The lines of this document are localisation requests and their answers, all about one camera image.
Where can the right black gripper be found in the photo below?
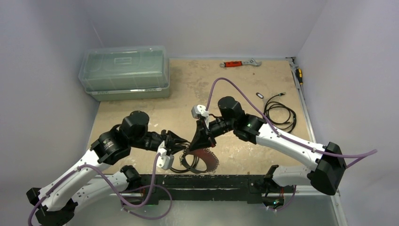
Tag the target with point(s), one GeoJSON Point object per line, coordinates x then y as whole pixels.
{"type": "Point", "coordinates": [205, 130]}

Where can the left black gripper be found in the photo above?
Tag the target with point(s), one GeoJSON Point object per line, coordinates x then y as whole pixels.
{"type": "Point", "coordinates": [169, 138]}

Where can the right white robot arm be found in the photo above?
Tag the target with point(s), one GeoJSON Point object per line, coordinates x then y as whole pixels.
{"type": "Point", "coordinates": [322, 165]}

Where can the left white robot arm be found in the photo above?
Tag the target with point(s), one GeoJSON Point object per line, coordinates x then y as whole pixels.
{"type": "Point", "coordinates": [56, 203]}

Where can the clear green plastic storage box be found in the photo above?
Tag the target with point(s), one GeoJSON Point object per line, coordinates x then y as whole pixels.
{"type": "Point", "coordinates": [125, 73]}

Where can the yellow black screwdriver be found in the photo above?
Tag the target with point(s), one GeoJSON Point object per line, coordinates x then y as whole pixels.
{"type": "Point", "coordinates": [299, 76]}

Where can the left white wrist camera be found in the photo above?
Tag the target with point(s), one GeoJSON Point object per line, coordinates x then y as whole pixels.
{"type": "Point", "coordinates": [164, 159]}

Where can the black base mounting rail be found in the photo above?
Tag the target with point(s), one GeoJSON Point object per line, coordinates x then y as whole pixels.
{"type": "Point", "coordinates": [251, 189]}

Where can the black key tag by cable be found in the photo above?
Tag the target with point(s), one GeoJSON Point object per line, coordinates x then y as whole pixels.
{"type": "Point", "coordinates": [260, 95]}

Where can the red handled adjustable wrench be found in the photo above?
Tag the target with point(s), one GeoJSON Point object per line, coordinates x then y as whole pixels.
{"type": "Point", "coordinates": [251, 62]}

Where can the aluminium frame rail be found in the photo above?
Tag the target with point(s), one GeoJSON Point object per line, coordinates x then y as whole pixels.
{"type": "Point", "coordinates": [323, 186]}

